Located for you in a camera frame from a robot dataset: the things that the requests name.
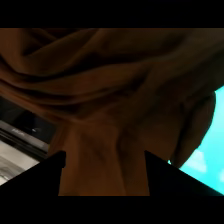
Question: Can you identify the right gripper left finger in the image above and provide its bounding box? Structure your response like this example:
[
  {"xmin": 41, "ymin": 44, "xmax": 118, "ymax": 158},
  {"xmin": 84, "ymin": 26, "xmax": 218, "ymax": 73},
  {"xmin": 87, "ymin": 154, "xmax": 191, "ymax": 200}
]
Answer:
[{"xmin": 0, "ymin": 150, "xmax": 67, "ymax": 197}]

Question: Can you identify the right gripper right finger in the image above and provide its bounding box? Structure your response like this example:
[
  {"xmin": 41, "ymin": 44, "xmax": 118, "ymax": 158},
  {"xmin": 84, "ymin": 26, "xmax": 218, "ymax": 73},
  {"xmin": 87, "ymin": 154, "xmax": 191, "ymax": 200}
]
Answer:
[{"xmin": 144, "ymin": 150, "xmax": 224, "ymax": 197}]

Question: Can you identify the brown garment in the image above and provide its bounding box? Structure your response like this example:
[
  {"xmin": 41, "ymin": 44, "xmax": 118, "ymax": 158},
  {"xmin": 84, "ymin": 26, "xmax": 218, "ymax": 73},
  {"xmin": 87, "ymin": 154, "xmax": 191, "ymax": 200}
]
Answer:
[{"xmin": 0, "ymin": 27, "xmax": 224, "ymax": 197}]

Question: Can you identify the silver frame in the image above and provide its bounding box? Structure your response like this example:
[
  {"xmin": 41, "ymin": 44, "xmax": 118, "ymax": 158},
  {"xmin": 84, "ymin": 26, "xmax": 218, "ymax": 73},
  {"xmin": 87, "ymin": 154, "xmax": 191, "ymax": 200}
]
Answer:
[{"xmin": 0, "ymin": 119, "xmax": 52, "ymax": 152}]

